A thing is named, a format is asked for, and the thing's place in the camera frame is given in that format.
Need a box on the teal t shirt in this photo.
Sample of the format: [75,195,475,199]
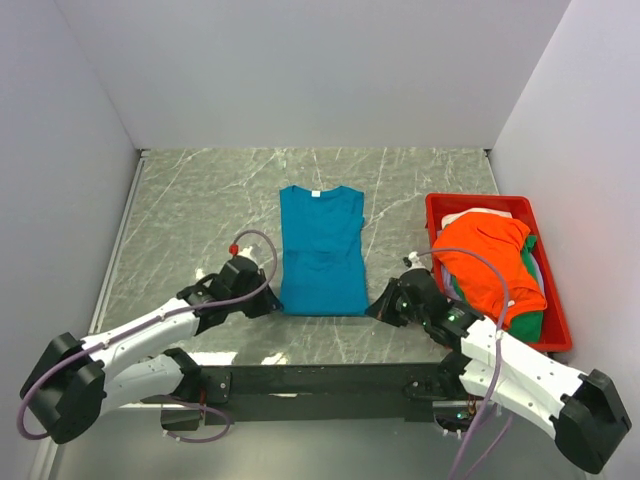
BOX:
[280,185,369,317]

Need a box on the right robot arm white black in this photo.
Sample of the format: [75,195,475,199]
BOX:
[366,268,632,474]

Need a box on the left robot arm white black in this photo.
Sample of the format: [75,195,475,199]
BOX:
[17,249,281,444]

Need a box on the lavender t shirt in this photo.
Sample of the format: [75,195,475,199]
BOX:
[441,251,544,301]

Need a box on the black base bar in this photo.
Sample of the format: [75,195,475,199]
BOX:
[142,363,469,432]

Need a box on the orange t shirt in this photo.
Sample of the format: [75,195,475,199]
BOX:
[433,212,547,333]

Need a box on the green t shirt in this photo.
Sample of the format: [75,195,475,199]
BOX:
[509,235,544,343]

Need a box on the red plastic bin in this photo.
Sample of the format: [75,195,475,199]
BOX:
[425,193,572,353]

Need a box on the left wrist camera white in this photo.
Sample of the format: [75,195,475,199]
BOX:
[229,243,262,264]

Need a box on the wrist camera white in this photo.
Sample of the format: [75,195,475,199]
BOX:
[403,251,425,270]
[229,243,262,264]

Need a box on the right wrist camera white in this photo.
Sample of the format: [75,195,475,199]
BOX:
[403,251,425,270]

